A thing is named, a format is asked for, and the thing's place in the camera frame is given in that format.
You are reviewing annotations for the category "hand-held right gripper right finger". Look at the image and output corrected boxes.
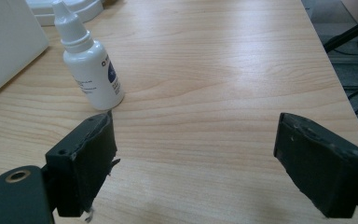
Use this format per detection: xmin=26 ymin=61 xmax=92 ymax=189
xmin=273 ymin=112 xmax=358 ymax=219

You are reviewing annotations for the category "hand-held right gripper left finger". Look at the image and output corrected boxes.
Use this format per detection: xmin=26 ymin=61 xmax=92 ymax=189
xmin=45 ymin=110 xmax=121 ymax=218

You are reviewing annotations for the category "white dropper bottle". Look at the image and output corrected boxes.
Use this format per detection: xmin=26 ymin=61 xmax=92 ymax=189
xmin=51 ymin=0 xmax=126 ymax=111

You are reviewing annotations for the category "black metal stand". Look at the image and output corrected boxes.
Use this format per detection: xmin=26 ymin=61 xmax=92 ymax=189
xmin=323 ymin=12 xmax=358 ymax=54

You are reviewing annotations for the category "white box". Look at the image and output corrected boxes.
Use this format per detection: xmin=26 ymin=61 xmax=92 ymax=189
xmin=0 ymin=0 xmax=50 ymax=105

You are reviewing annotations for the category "white round base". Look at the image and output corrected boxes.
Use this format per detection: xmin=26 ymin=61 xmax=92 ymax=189
xmin=25 ymin=0 xmax=105 ymax=27

